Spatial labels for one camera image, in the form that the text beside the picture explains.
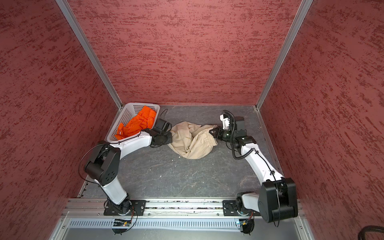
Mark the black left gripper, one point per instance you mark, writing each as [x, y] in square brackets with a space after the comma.
[169, 140]

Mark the aluminium front rail frame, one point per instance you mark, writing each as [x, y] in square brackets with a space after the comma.
[194, 208]

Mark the white slotted cable duct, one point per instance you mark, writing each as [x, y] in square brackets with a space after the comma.
[166, 224]

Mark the white plastic laundry basket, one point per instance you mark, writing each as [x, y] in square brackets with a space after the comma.
[129, 111]

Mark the beige drawstring shorts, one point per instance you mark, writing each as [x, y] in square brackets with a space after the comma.
[192, 141]

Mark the aluminium corner post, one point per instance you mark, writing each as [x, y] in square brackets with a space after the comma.
[291, 35]
[79, 33]

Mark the aluminium right corner post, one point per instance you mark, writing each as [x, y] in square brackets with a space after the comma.
[291, 35]

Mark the orange shorts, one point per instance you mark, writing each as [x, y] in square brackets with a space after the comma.
[145, 119]

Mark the left small circuit board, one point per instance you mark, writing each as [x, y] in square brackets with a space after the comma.
[122, 223]

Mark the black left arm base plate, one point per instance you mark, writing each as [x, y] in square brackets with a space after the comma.
[126, 208]

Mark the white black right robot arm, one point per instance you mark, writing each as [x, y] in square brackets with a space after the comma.
[277, 196]

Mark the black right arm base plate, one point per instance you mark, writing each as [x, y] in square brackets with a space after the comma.
[232, 208]

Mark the aluminium left corner post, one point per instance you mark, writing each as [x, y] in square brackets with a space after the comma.
[79, 33]

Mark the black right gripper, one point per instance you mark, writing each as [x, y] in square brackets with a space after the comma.
[218, 132]

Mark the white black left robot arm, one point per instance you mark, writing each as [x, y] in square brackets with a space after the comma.
[104, 161]

